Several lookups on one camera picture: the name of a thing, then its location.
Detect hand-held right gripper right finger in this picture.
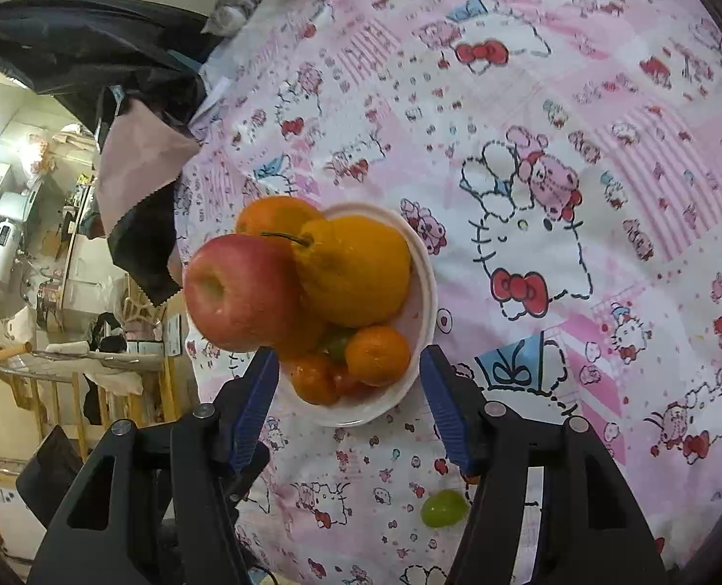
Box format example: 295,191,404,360
420,344,669,585

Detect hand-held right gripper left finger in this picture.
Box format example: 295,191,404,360
27,346,281,585

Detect red apple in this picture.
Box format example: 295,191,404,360
184,233,326,354

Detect white bowl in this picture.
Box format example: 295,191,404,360
269,202,439,429

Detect large knobbed orange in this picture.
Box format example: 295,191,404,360
260,214,411,328

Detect small orange fruit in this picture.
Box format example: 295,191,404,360
289,352,341,407

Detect mandarin orange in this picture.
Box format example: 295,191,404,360
344,325,411,387

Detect small red-orange fruit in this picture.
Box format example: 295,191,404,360
334,366,377,400

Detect green grape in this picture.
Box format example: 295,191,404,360
321,329,352,362
420,489,468,529

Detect round orange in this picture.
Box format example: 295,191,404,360
235,195,326,240

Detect wooden rack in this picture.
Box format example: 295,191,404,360
0,256,185,476

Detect black panel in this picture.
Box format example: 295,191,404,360
16,425,84,528

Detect dusty pink cloth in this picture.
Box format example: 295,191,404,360
96,99,200,238

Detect white box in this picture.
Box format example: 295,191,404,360
0,481,46,557

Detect white appliance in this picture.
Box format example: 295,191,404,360
0,192,25,290

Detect pink printed blanket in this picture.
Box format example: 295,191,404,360
169,0,722,585

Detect grey fluffy cloth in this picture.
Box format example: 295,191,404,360
202,0,264,36

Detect black cloth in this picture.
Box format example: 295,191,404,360
0,0,228,309

